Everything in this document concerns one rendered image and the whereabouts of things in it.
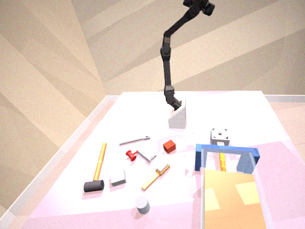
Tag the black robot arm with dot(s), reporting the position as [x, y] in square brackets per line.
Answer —
[193, 11]

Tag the grey cylinder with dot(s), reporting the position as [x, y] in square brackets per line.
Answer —
[142, 204]

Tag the mallet with dark grey head and wooden handle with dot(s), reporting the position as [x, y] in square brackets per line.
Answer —
[96, 184]

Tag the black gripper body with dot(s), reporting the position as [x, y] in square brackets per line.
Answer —
[208, 11]

